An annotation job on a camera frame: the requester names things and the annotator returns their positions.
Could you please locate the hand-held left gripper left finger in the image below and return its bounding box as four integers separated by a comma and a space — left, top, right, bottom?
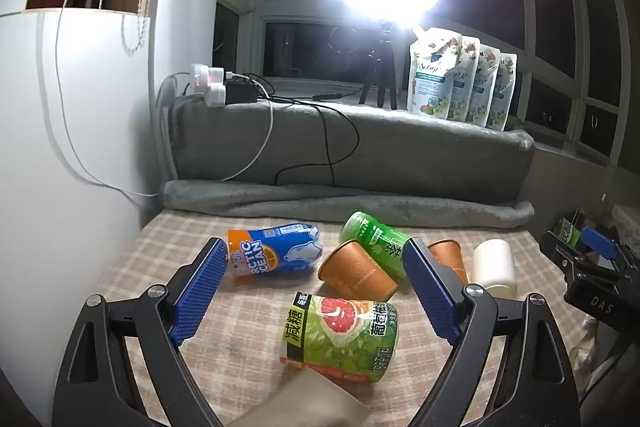
51, 236, 236, 427

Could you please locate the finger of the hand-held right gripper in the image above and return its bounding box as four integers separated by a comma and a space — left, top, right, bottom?
539, 232, 583, 277
580, 226, 632, 265

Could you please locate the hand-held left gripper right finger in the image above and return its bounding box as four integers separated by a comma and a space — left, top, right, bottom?
401, 237, 582, 427

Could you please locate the small brown paper cup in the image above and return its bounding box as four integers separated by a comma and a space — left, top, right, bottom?
427, 238, 469, 285

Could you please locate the white cup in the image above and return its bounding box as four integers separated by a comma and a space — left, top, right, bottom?
471, 239, 518, 300

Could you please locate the large brown paper cup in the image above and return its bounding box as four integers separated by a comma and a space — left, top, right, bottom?
317, 239, 398, 299

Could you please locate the blue and orange cup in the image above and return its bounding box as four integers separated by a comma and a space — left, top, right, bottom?
227, 223, 323, 279

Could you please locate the green grapefruit print cup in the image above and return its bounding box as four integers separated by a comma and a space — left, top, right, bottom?
280, 292, 401, 383

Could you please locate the green packet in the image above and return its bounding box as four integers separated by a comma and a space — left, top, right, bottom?
556, 216, 583, 245

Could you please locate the crumpled white plastic bag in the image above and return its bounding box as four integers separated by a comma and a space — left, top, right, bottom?
570, 314, 603, 388

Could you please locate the plaid tablecloth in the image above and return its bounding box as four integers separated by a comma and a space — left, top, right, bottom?
97, 209, 601, 427

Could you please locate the rolled grey blanket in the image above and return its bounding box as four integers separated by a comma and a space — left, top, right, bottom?
159, 179, 536, 230

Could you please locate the beige cloth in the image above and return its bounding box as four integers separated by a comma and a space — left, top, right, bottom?
227, 369, 373, 427

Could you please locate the white refill pouch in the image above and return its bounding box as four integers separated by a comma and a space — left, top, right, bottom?
407, 27, 463, 120
447, 36, 482, 122
487, 52, 518, 132
467, 44, 501, 126

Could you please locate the black power adapter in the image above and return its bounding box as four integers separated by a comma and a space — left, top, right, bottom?
225, 77, 260, 105

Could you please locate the white power strip with plugs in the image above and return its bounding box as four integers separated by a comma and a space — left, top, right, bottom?
187, 64, 236, 108

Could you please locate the black tripod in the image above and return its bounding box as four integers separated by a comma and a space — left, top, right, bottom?
357, 19, 401, 110

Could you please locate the black cable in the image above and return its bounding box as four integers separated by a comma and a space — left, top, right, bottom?
244, 74, 361, 188

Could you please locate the white bead cord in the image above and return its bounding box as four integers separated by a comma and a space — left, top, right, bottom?
121, 14, 151, 56

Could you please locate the white cable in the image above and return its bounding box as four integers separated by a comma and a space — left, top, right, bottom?
54, 0, 275, 198

